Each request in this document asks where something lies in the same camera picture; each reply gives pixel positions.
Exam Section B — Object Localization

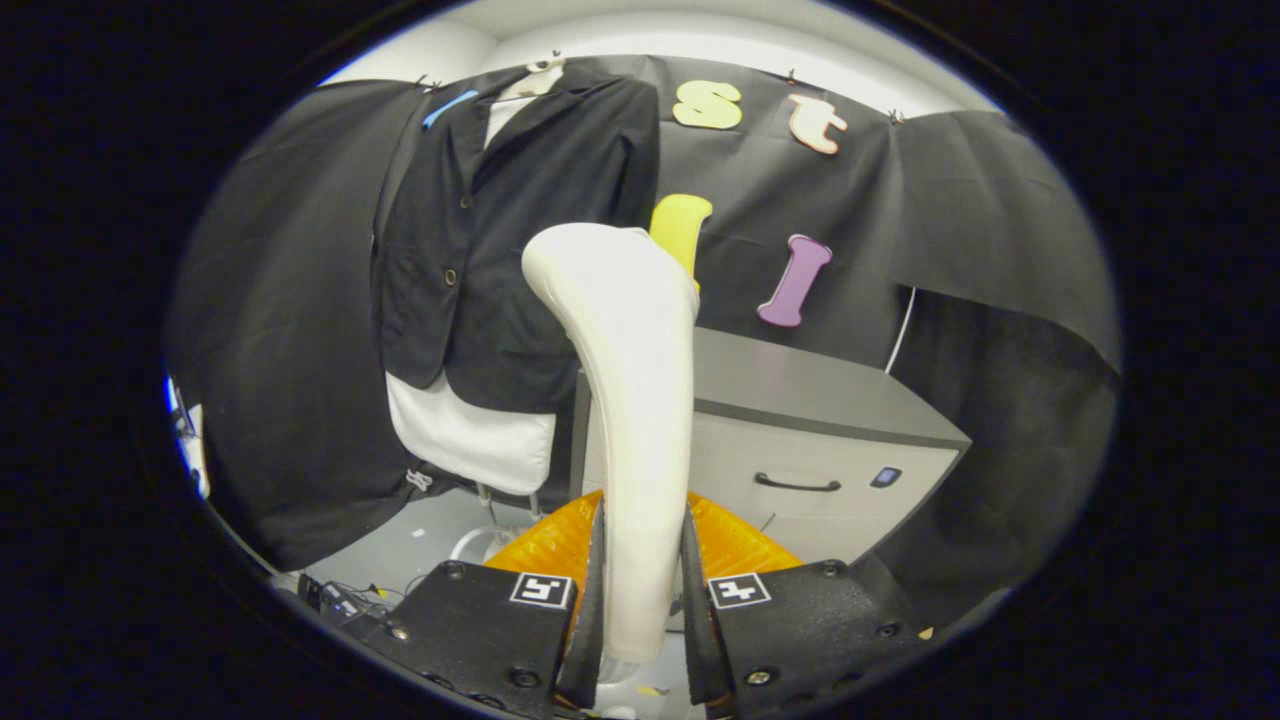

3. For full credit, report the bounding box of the black suit jacket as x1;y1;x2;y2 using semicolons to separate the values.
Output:
370;62;663;416

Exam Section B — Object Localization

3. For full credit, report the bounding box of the cream plastic clothes hanger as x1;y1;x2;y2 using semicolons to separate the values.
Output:
497;58;566;103

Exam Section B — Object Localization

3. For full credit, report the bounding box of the white steamer stand base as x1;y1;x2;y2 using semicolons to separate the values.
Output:
448;525;526;563

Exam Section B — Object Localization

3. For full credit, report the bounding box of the black cabinet drawer handle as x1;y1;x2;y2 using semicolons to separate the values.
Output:
753;472;844;494

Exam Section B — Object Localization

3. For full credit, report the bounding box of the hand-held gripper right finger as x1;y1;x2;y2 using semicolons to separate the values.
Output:
680;490;926;720

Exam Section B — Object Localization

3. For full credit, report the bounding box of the grey cabinet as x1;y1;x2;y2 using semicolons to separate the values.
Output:
570;325;973;631

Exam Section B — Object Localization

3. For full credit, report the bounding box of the black device with cables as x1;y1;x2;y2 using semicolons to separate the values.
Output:
298;573;401;629

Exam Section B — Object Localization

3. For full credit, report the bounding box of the thin white cable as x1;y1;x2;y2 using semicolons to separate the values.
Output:
884;287;918;374

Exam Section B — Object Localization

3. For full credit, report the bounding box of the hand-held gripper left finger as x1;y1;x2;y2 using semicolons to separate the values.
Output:
360;490;608;720

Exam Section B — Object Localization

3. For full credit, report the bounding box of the black backdrop cloth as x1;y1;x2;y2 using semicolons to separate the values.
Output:
165;55;1121;631

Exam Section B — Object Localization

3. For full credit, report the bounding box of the white garment steamer head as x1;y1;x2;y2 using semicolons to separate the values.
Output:
521;222;701;666

